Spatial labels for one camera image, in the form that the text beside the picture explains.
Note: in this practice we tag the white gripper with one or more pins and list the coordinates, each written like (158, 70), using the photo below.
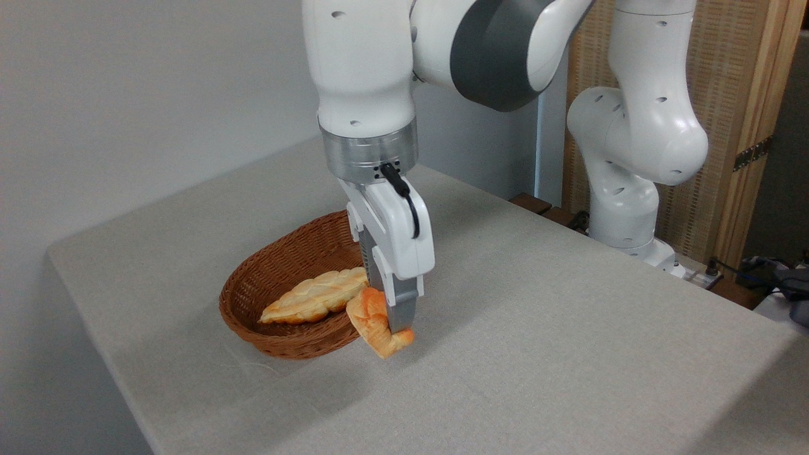
(404, 234)

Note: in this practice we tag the round orange bread roll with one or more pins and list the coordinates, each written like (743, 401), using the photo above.
(373, 328)

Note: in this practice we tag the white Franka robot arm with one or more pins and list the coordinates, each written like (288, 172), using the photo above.
(360, 63)

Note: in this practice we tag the long braided bread loaf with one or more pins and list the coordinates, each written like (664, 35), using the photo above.
(310, 300)

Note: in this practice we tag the brown wicker oval basket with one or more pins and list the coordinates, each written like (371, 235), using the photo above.
(284, 342)

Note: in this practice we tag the grey tablecloth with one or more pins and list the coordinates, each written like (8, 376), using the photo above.
(537, 347)

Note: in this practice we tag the black power plug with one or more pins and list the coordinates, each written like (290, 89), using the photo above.
(712, 268)

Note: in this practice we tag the dark metal screen hinge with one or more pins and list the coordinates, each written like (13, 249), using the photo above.
(752, 153)

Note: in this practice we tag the dark grey bag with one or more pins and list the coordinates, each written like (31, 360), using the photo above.
(796, 294)

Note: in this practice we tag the wooden rattan folding screen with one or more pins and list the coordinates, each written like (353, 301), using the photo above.
(739, 63)

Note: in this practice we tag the white vertical post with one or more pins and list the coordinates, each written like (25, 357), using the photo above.
(550, 151)

